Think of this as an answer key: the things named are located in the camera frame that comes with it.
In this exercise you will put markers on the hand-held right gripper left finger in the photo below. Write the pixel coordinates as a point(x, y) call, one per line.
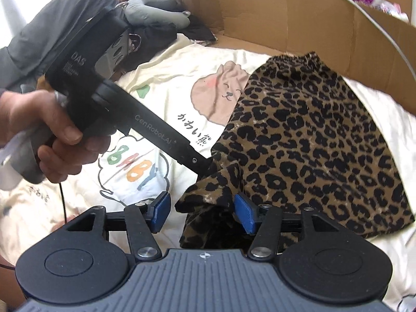
point(162, 209)

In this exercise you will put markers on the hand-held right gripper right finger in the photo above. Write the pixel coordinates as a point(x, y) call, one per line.
point(245, 213)

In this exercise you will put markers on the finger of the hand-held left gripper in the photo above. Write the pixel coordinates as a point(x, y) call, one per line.
point(198, 164)

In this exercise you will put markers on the leopard print garment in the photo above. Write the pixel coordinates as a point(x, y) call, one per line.
point(308, 143)

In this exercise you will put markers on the person's left hand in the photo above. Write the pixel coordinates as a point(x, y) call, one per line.
point(29, 110)

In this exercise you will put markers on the dark garment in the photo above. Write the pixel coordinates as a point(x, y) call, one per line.
point(152, 45)

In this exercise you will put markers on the cream bear print blanket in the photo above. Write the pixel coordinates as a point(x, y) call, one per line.
point(182, 81)

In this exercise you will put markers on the grey neck pillow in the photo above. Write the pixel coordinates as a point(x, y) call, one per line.
point(156, 9)

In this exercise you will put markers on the black cloth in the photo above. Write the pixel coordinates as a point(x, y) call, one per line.
point(198, 31)

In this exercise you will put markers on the floral print cloth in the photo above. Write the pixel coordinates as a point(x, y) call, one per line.
point(203, 42)

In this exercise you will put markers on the large cardboard sheet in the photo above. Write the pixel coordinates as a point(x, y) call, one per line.
point(276, 19)

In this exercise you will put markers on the purple white tissue packet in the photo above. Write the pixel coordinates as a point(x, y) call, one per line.
point(380, 6)

